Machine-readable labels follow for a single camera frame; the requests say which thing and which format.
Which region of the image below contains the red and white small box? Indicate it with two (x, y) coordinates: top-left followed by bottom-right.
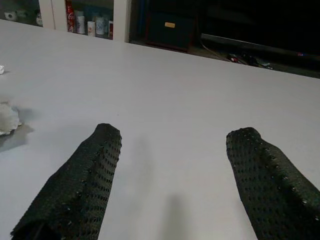
(107, 20), (115, 40)

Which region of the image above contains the white glass-door cabinet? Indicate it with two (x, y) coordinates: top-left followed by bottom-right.
(0, 0), (133, 44)

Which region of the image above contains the black box with gold label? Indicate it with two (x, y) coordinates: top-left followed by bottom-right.
(145, 8), (196, 53)

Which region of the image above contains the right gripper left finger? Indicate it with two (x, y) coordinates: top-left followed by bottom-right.
(9, 122), (123, 240)

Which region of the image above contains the tall white printed cup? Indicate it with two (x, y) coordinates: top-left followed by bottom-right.
(75, 14), (86, 35)

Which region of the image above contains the red cola can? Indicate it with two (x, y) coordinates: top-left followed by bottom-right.
(65, 0), (77, 33)

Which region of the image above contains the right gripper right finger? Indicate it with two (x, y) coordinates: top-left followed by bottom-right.
(225, 126), (320, 240)

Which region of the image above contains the small white printed cup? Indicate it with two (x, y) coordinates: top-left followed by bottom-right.
(87, 21), (97, 38)

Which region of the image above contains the white tissue wrapper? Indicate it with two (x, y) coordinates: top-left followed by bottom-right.
(0, 63), (23, 138)

